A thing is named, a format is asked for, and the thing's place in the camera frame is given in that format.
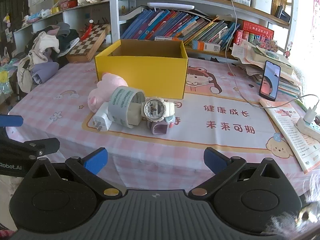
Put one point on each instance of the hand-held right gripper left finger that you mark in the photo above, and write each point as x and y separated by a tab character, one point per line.
96	161

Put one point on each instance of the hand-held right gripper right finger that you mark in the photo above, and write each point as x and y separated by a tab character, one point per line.
215	160

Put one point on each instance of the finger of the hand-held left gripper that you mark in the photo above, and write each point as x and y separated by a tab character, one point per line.
37	146
10	120

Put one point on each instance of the white wall charger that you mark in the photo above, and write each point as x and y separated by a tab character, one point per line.
101	116

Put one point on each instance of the small purple toy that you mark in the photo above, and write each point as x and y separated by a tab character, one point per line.
160	130

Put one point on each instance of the grey tape roll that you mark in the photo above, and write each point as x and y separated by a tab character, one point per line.
120	97

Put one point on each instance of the white wrist watch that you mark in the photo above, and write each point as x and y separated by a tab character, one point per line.
153	108

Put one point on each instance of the pink plush toy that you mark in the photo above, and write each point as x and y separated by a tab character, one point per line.
110	82

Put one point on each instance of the yellow cardboard box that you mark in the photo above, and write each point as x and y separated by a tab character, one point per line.
140	77

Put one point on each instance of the pink printed tablecloth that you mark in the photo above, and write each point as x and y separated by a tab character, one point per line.
175	140

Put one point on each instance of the orange and white booklet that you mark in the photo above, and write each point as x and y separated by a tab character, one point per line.
287	127

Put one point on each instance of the pile of clothes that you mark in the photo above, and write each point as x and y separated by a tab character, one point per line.
45	45

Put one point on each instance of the smartphone on desk stand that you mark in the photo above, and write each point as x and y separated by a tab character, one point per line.
270	80

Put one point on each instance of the white power strip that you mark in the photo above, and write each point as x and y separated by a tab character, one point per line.
307	128

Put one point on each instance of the white plugged charger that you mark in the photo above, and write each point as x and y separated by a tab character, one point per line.
310	115

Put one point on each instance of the wooden chessboard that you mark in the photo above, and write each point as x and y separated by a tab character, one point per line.
87	42

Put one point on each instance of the pile of papers and books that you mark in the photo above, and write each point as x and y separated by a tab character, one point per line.
250	52

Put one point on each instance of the orange and white box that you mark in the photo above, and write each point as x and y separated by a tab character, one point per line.
206	46

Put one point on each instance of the flat orange white box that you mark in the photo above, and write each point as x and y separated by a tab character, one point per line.
165	38

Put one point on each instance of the red boxed dictionary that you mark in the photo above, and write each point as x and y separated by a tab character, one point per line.
257	28

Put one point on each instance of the row of leaning books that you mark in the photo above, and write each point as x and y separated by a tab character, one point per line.
162	22

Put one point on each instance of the white bookshelf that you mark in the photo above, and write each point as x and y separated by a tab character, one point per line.
115	10

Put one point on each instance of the white desk lamp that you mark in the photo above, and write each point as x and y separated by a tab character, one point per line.
170	5

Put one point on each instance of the small black box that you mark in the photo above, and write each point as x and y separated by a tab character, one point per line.
282	13

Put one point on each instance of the white storage bin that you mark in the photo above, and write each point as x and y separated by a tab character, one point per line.
261	2

